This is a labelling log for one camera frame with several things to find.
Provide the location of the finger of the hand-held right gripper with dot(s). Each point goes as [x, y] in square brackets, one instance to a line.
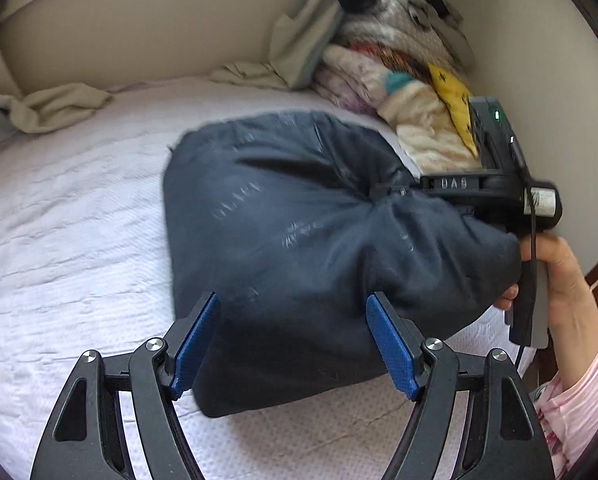
[396, 190]

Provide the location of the beige curtain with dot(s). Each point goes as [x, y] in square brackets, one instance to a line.
[304, 45]
[54, 105]

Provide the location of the bed with white bedspread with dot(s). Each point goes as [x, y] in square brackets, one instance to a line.
[69, 240]

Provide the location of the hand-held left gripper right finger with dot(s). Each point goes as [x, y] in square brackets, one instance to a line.
[391, 345]

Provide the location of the person's right forearm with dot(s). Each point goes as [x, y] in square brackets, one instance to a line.
[584, 400]

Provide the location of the person's right hand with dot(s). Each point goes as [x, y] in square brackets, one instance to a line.
[569, 285]

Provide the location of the person's pink patterned clothing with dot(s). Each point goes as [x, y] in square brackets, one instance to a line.
[549, 420]

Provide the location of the dark navy garment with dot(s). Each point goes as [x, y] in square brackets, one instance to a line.
[279, 240]

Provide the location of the beige headboard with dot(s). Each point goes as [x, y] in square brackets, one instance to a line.
[154, 35]

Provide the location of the pile of folded clothes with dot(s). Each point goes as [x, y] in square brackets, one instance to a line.
[379, 75]

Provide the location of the yellow patterned cloth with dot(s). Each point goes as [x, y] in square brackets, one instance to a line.
[454, 100]

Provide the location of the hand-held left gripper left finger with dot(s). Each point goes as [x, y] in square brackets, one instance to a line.
[194, 345]

